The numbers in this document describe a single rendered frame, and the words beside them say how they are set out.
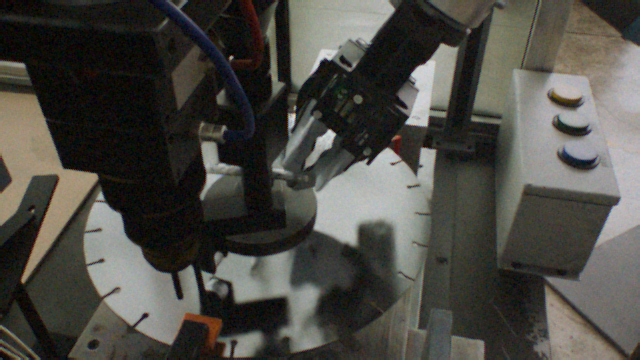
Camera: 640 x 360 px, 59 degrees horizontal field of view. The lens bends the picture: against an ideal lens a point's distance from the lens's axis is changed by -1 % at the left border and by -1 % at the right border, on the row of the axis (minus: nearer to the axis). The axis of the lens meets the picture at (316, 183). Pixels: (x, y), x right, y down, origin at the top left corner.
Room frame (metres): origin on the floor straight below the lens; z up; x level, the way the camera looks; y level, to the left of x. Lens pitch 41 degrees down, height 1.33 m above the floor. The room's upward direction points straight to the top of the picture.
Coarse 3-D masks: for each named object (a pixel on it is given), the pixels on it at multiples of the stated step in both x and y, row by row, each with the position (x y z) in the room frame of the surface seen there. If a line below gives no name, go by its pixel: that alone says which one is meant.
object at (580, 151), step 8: (568, 144) 0.56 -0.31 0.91; (576, 144) 0.56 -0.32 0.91; (584, 144) 0.56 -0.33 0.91; (568, 152) 0.55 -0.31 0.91; (576, 152) 0.55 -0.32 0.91; (584, 152) 0.55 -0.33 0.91; (592, 152) 0.55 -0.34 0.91; (576, 160) 0.54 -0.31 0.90; (584, 160) 0.53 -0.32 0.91; (592, 160) 0.53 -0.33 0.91
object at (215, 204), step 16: (256, 176) 0.32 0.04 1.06; (256, 192) 0.32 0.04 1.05; (272, 192) 0.33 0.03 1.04; (208, 208) 0.32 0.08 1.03; (224, 208) 0.32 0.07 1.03; (240, 208) 0.32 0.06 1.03; (256, 208) 0.32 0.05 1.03; (272, 208) 0.32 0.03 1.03; (208, 224) 0.31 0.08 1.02; (224, 224) 0.31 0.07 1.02; (240, 224) 0.31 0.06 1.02; (256, 224) 0.31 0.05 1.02; (272, 224) 0.32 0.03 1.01; (208, 240) 0.31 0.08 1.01; (224, 240) 0.32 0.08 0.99; (208, 256) 0.30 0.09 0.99; (224, 256) 0.32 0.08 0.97; (208, 272) 0.30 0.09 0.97
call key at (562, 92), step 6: (558, 84) 0.71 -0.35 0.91; (564, 84) 0.71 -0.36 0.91; (558, 90) 0.69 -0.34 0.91; (564, 90) 0.69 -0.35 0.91; (570, 90) 0.69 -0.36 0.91; (576, 90) 0.69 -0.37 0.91; (558, 96) 0.68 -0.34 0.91; (564, 96) 0.67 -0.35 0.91; (570, 96) 0.67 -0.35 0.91; (576, 96) 0.67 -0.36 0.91; (570, 102) 0.67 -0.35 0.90; (576, 102) 0.67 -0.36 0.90
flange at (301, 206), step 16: (224, 176) 0.44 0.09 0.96; (208, 192) 0.42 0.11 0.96; (224, 192) 0.41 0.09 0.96; (240, 192) 0.40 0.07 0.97; (288, 192) 0.41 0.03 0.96; (304, 192) 0.41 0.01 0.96; (288, 208) 0.39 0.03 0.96; (304, 208) 0.39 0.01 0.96; (288, 224) 0.37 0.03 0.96; (304, 224) 0.37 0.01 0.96; (240, 240) 0.35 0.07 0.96; (256, 240) 0.35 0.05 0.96; (272, 240) 0.35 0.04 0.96; (288, 240) 0.36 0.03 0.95
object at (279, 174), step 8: (208, 168) 0.40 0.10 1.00; (216, 168) 0.40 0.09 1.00; (224, 168) 0.40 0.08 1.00; (232, 168) 0.40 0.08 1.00; (272, 168) 0.40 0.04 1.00; (240, 176) 0.40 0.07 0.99; (272, 176) 0.40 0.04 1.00; (280, 176) 0.40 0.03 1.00; (288, 176) 0.39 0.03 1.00; (296, 176) 0.39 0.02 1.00; (304, 176) 0.39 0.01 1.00; (272, 184) 0.40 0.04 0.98
